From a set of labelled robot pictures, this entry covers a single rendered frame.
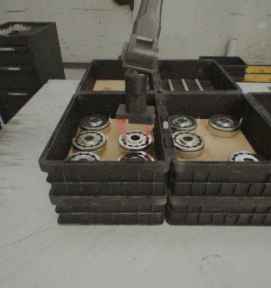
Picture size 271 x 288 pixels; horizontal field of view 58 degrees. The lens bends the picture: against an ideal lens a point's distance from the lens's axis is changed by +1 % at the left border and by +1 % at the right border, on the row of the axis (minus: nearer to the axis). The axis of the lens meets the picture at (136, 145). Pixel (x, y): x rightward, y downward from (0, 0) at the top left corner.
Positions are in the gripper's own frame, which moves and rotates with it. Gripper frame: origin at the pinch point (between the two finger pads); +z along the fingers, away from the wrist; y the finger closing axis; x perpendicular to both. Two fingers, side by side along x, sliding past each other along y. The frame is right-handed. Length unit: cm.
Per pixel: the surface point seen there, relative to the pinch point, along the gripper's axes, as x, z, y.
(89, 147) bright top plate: 5.2, 1.2, 13.0
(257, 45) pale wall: -345, 44, -140
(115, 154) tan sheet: 4.1, 4.1, 5.5
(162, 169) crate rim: 18.9, -4.3, -8.4
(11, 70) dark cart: -120, 23, 116
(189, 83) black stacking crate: -57, 3, -19
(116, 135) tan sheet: -6.3, 4.0, 7.2
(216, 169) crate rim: 17.5, -4.5, -20.2
